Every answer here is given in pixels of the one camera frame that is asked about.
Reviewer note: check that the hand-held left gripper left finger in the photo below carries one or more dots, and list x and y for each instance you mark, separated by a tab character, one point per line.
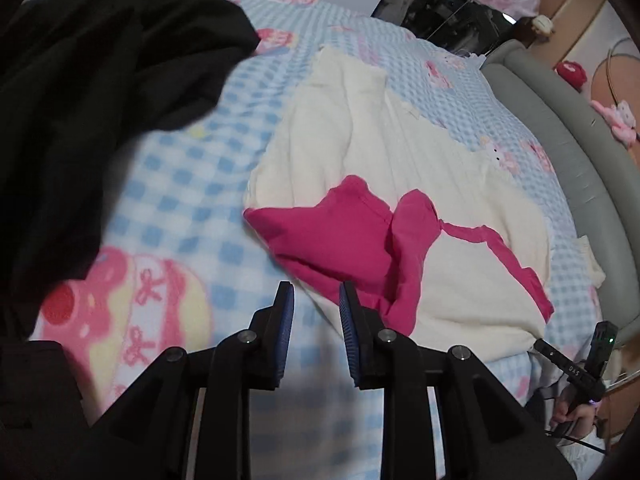
285	327

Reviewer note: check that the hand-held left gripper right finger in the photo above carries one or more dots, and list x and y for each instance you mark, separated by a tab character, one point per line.
350	332

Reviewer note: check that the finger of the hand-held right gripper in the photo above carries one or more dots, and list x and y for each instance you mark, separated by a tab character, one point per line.
550	353

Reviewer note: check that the cream and pink sweater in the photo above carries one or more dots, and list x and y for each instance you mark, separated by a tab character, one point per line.
475	270

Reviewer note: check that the person's right hand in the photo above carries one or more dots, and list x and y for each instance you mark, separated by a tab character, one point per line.
575	417

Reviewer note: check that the blue checked printed blanket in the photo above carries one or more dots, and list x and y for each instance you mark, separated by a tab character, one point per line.
200	185

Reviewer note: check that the pink plush toy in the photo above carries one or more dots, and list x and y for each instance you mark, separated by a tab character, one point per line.
620	118

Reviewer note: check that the red plush toy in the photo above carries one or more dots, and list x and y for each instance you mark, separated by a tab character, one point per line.
571	73

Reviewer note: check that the black garment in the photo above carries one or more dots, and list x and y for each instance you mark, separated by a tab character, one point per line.
100	85

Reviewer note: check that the small white plush toy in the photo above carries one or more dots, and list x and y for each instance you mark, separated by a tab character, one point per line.
542	24

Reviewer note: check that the dark glass cabinet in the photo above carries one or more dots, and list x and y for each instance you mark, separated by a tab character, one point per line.
450	10

